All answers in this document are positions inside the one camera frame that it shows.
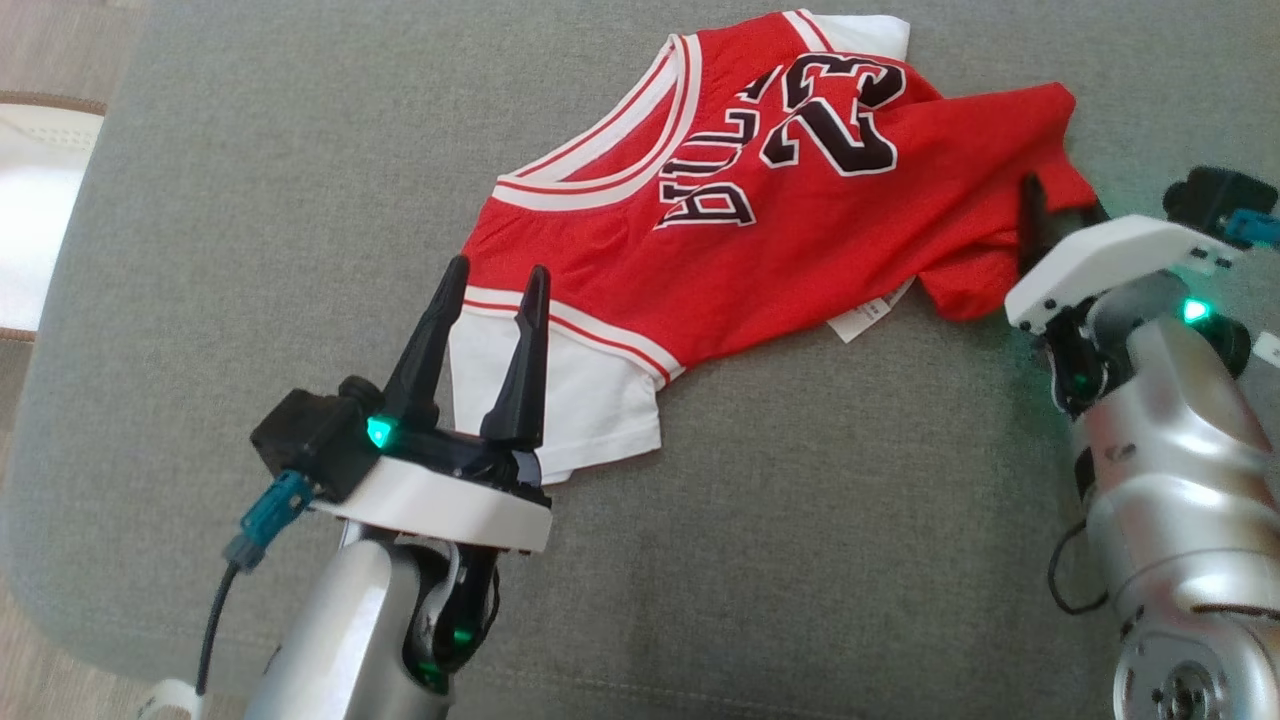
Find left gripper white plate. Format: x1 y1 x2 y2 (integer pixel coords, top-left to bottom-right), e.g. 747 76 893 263
310 254 554 557

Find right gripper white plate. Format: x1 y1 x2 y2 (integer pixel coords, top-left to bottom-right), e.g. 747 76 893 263
1005 172 1247 336

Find red basketball jersey white sleeves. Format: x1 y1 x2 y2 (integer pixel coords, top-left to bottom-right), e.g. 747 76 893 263
448 8 1103 487

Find right black cable blue plug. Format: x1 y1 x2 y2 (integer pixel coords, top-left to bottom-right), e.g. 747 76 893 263
1225 207 1280 251

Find black cable blue plug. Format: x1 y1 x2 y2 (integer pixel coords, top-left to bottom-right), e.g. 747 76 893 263
1225 207 1280 251
193 470 317 698

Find left black cable blue plug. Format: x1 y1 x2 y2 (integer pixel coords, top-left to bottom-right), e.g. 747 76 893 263
193 470 317 698

